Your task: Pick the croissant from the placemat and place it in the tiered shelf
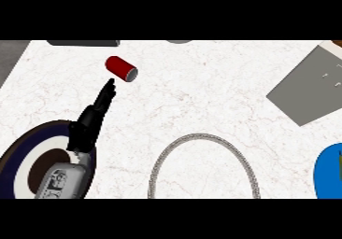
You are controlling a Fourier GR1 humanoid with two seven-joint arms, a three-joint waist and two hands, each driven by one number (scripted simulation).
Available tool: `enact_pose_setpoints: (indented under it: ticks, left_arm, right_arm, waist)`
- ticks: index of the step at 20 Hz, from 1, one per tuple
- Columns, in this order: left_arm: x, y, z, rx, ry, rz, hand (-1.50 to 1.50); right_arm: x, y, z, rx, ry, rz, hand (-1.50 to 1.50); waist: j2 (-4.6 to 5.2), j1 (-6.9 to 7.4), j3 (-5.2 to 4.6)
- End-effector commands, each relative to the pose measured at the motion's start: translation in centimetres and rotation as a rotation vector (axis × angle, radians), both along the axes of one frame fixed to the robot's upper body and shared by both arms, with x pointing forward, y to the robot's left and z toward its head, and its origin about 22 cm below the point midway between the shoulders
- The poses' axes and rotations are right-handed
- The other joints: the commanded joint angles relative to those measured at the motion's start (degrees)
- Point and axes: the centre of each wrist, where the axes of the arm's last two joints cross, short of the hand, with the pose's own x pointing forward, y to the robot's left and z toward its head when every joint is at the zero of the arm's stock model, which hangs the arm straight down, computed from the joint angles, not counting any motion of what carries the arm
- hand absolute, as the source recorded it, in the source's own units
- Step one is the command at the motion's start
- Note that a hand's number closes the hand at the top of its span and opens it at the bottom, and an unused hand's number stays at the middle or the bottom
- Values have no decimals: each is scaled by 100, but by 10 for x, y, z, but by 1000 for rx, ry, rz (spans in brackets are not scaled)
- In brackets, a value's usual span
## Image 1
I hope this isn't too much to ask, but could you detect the grey wire basket rim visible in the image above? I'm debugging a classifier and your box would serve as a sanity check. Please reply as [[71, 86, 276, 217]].
[[146, 133, 263, 200]]

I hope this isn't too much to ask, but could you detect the blue placemat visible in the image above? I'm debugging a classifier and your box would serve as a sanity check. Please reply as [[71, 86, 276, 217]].
[[313, 142, 342, 200]]

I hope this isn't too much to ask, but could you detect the grey panel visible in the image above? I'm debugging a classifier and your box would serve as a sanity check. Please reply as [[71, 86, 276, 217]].
[[0, 40, 33, 96]]

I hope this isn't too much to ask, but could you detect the red can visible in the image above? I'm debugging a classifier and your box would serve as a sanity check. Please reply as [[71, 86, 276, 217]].
[[103, 55, 139, 83]]

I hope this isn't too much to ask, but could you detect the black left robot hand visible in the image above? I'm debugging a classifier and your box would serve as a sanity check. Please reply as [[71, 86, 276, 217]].
[[67, 77, 118, 153]]

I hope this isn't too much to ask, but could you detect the dark grey flat object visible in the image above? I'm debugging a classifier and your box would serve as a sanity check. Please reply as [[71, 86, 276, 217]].
[[46, 40, 121, 48]]

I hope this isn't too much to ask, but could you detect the grey flat door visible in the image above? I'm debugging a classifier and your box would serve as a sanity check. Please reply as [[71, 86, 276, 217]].
[[266, 45, 342, 127]]

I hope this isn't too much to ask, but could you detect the navy and white round plate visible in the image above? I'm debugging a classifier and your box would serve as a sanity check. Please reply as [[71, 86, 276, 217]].
[[0, 119, 98, 200]]

